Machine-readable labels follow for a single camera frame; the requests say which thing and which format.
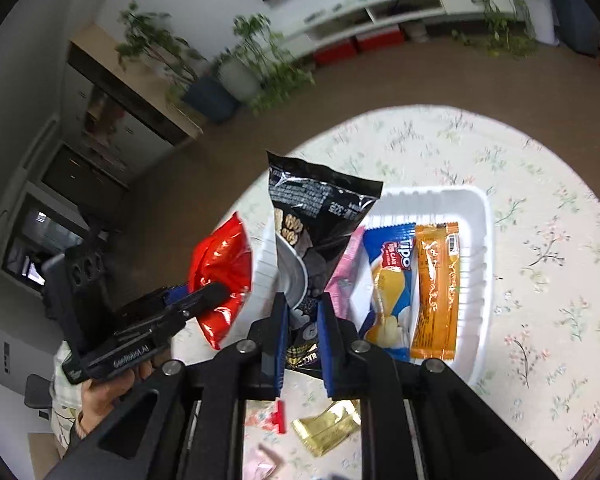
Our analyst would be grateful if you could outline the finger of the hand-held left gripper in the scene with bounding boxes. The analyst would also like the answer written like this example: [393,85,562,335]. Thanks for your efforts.
[167,282,228,331]
[162,285,193,307]

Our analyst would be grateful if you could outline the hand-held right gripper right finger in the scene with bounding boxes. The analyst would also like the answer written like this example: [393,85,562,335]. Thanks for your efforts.
[316,292,561,480]

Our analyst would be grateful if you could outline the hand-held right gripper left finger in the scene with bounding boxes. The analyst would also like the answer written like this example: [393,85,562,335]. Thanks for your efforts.
[45,292,291,480]

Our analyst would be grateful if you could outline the red snack packet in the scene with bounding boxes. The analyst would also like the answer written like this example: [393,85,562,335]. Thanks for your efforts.
[187,211,253,351]

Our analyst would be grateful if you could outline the pink snack packet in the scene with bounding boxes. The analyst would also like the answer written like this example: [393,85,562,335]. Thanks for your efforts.
[325,227,366,321]

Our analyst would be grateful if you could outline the gold snack packet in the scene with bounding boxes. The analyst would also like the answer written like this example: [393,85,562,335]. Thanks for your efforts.
[291,400,363,457]

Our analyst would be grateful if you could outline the small red white candy packet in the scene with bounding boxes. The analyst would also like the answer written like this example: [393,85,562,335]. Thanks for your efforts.
[245,400,287,433]

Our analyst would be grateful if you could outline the blue yellow cake packet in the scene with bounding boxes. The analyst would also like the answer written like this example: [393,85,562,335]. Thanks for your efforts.
[358,222,420,363]

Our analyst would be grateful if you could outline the long orange snack packet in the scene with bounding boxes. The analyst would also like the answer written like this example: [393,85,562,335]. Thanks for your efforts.
[409,221,462,362]

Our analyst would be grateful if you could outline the light pink wrapper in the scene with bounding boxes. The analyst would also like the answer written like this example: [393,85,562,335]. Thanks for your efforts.
[245,442,287,480]

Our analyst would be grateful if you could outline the black snack packet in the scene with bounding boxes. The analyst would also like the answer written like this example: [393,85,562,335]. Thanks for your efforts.
[266,150,385,371]

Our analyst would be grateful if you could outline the white foam tray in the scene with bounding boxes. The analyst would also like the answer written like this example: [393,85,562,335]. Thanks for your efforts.
[250,186,496,388]

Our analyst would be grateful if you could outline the black office chair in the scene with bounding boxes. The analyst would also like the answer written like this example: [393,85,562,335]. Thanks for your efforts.
[24,374,56,411]

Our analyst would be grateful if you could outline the white storage cabinet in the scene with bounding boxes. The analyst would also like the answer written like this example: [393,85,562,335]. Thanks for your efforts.
[60,22,206,181]

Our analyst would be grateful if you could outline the tall plant in blue pot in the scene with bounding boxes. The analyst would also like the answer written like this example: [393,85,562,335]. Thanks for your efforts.
[115,2,241,126]

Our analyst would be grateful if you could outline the plant in grey ribbed pot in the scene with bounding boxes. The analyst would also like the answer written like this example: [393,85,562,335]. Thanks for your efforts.
[215,12,286,103]

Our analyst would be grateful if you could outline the trailing pothos plant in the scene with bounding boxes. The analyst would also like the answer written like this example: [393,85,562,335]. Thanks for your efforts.
[247,55,316,116]
[452,0,541,58]

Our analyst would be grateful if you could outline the floral tablecloth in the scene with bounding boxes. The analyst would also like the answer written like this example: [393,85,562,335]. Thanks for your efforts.
[172,105,600,480]

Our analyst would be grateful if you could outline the red storage box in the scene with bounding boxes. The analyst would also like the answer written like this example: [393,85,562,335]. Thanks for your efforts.
[355,27,406,53]
[312,37,359,67]

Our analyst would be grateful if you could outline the white television cabinet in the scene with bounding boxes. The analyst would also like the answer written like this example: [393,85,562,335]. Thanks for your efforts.
[267,0,526,58]

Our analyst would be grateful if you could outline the small round white pot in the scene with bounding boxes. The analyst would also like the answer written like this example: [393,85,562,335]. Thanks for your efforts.
[405,20,431,43]

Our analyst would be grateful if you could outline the plant in white pot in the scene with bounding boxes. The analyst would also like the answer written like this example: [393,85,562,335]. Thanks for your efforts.
[510,0,556,46]

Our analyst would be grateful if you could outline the large-leaf plant in grey-blue pot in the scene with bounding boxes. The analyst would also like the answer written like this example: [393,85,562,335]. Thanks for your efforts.
[550,0,600,56]

